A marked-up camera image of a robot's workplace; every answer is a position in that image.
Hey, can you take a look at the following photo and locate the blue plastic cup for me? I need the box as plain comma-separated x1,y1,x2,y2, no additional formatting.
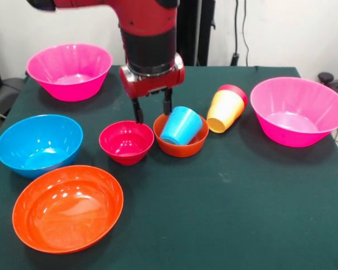
159,106,203,146

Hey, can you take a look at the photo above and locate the dark green tablecloth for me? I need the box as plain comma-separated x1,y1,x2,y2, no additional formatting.
0,65,338,270

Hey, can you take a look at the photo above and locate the red plastic cup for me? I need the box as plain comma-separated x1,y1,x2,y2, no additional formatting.
217,84,248,108

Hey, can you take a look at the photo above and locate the yellow plastic cup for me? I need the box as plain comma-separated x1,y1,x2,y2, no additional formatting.
206,89,246,134

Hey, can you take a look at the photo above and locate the black wall cable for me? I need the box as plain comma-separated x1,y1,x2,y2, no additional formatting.
230,0,249,67

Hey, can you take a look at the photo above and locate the large orange plastic bowl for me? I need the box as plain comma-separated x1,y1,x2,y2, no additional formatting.
12,165,124,254

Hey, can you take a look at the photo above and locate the small red plastic bowl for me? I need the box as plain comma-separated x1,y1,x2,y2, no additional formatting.
99,120,155,166

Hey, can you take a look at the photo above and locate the blue plastic bowl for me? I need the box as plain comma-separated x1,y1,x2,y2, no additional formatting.
0,114,84,179

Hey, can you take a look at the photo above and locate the small orange plastic bowl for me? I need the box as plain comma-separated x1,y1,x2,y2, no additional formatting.
153,114,210,158

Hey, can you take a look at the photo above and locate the large pink plastic bowl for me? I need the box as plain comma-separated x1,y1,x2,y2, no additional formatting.
250,77,338,148
26,43,113,102

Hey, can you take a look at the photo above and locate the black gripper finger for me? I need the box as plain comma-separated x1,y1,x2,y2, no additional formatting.
131,97,145,124
162,87,174,116

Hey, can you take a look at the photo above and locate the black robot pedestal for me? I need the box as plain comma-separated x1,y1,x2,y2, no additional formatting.
176,0,216,67

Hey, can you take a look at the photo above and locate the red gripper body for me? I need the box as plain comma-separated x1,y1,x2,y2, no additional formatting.
118,53,186,100

